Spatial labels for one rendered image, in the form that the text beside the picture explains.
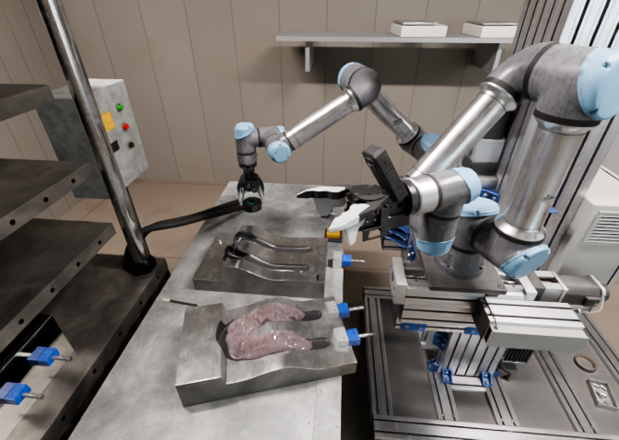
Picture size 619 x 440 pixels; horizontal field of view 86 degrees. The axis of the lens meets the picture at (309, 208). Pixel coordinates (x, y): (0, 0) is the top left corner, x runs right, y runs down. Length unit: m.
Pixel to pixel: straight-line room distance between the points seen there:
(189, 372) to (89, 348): 0.45
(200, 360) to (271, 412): 0.24
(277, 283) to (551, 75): 0.98
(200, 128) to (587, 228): 3.19
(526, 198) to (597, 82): 0.27
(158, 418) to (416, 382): 1.18
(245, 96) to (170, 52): 0.75
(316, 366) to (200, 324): 0.38
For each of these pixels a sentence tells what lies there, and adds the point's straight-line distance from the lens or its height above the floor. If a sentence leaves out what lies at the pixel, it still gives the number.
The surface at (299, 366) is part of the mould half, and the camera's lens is 1.04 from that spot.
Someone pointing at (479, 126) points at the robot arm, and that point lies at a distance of 0.86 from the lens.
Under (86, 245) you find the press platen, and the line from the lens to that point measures 1.38.
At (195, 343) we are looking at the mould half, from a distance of 1.10.
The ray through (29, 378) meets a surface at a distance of 1.31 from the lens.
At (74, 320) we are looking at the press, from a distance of 1.51.
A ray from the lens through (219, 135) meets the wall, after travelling 3.62.
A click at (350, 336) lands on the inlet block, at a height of 0.87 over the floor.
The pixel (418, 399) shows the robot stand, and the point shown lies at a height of 0.21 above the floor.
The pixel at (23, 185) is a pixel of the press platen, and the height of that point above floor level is 1.29.
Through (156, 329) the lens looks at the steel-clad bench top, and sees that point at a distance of 1.33.
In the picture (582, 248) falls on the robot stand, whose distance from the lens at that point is 1.43.
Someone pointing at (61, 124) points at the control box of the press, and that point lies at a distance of 1.50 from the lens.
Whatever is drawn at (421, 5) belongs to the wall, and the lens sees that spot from 3.25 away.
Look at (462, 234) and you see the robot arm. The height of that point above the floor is 1.19.
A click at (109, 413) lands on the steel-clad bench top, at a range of 1.20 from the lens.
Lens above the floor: 1.77
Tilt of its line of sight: 33 degrees down
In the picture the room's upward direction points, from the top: straight up
